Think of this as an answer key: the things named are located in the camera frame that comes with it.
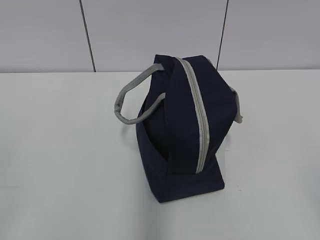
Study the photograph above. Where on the navy insulated lunch bag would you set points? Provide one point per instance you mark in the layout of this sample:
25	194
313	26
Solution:
185	117

